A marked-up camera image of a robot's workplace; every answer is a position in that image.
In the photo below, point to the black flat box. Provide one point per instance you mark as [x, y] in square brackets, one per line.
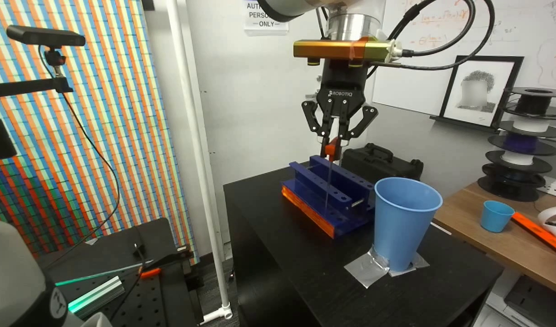
[535, 300]

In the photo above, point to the wooden side table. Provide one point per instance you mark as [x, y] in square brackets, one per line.
[502, 246]

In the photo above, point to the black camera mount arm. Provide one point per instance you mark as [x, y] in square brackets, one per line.
[30, 88]

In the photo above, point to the striped colourful backdrop panel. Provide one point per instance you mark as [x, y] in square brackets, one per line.
[79, 128]

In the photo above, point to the white paper door sign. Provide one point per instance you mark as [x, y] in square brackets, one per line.
[257, 19]

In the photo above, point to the white vertical pole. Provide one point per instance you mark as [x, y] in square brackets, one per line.
[199, 157]

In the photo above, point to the black cabinet table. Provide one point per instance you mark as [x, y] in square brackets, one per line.
[302, 273]

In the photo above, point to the aluminium extrusion bar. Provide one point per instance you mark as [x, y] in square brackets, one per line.
[95, 295]

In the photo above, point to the large blue plastic cup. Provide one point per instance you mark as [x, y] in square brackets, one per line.
[404, 224]

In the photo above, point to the black filament spool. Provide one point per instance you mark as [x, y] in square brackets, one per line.
[511, 182]
[535, 102]

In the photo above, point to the black framed portrait picture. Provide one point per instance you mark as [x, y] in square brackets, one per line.
[480, 92]

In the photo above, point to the black carrying case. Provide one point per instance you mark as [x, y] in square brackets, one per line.
[380, 162]

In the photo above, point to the orange flat tool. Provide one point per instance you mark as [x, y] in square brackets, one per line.
[540, 231]

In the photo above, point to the blue and orange tool rack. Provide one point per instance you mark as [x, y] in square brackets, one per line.
[326, 191]

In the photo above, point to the grey tape patch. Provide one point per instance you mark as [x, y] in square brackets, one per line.
[366, 270]

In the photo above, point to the white whiteboard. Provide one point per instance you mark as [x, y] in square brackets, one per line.
[520, 30]

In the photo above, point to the small blue cup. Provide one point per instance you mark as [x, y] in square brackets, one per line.
[495, 217]

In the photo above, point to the white round object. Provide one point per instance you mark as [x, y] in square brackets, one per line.
[553, 222]

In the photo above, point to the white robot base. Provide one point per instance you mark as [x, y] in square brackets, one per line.
[12, 279]

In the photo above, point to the black perforated breadboard table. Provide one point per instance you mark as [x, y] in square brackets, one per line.
[144, 297]

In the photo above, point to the blue filament spool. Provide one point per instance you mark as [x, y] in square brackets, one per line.
[522, 144]

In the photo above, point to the white filament spool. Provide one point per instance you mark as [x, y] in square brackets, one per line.
[531, 126]
[518, 159]

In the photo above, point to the black bar camera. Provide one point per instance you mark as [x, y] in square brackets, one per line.
[44, 35]

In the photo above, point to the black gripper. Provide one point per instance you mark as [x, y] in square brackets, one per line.
[340, 92]

